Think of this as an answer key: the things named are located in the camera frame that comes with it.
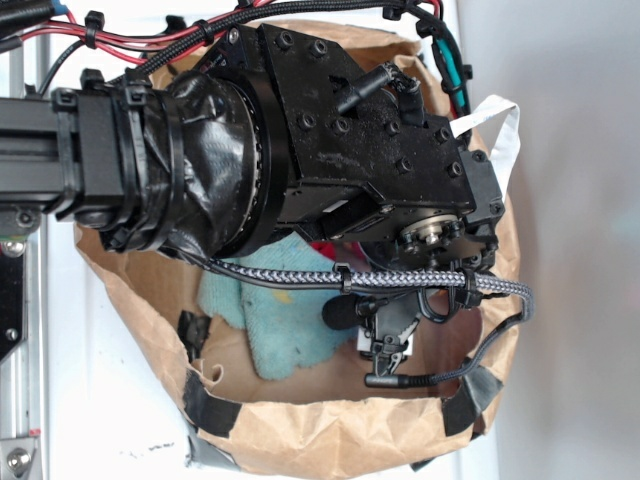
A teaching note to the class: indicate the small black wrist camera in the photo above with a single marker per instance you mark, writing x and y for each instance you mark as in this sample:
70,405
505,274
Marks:
385,325

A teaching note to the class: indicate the light blue towel cloth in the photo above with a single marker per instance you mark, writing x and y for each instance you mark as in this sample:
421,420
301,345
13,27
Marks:
285,329

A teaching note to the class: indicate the brown paper bag bin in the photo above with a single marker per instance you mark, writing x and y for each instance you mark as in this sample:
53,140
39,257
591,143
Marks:
322,422

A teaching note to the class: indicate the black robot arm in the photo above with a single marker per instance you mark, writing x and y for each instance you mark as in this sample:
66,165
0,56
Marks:
172,170

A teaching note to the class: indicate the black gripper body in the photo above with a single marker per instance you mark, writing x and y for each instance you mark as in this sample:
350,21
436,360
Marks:
351,155

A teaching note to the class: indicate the small red object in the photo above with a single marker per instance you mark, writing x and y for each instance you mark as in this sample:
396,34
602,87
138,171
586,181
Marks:
332,251

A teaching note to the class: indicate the black metal bracket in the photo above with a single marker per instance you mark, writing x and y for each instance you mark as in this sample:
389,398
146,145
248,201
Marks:
12,297

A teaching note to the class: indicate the aluminium frame rail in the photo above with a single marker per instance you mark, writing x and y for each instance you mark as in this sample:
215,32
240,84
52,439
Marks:
23,372

